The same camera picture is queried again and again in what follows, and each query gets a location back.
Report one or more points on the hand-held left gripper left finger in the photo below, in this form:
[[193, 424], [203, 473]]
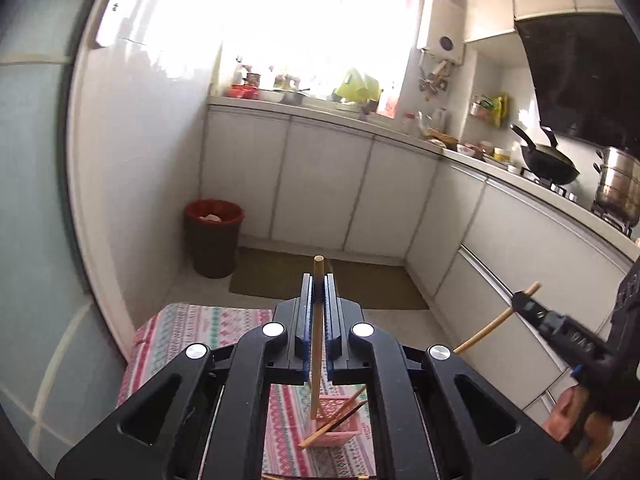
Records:
[[306, 330]]

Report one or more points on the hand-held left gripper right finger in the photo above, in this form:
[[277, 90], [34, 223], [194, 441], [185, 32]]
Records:
[[331, 330]]

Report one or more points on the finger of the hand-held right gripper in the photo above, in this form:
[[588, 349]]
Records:
[[531, 310]]

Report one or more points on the single bamboo chopstick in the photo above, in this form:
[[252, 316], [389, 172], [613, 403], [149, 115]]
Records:
[[480, 335], [307, 441], [317, 310]]

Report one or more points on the dark chopstick with gold band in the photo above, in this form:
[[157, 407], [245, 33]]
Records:
[[351, 412]]

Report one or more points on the pink perforated utensil holder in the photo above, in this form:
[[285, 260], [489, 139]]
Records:
[[345, 432]]

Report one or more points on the pile of bamboo chopsticks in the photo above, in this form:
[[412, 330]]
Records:
[[320, 475]]

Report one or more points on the person's right hand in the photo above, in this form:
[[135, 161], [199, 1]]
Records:
[[565, 410]]

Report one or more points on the olive floor mat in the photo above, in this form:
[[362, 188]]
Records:
[[270, 275], [380, 285]]

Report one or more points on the striped patterned tablecloth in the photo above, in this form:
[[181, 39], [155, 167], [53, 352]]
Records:
[[200, 321]]

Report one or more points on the gas stove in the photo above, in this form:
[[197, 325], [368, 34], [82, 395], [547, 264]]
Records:
[[565, 193]]

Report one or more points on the trash bin with red liner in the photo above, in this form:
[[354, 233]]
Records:
[[214, 240]]

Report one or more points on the black wok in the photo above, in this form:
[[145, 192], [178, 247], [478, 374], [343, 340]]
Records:
[[547, 162]]

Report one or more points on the white base kitchen cabinets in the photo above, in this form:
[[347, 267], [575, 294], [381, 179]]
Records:
[[325, 180]]

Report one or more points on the steel steamer pot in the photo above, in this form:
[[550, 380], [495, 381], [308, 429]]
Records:
[[617, 185]]

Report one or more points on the black range hood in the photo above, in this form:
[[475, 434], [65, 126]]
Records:
[[580, 80]]

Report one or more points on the red bottle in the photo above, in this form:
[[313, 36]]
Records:
[[391, 100]]

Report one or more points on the green plastic bag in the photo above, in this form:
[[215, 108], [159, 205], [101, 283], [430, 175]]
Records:
[[357, 87]]

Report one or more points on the red bowl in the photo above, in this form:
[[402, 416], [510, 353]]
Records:
[[242, 92]]

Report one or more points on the white water heater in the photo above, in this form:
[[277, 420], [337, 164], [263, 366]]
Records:
[[442, 30]]

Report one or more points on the bright kitchen window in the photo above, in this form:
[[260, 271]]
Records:
[[310, 20]]

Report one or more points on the frosted glass sliding door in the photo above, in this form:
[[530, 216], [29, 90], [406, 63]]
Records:
[[30, 185]]

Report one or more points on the wall rack with yellow packets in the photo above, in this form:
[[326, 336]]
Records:
[[492, 109]]

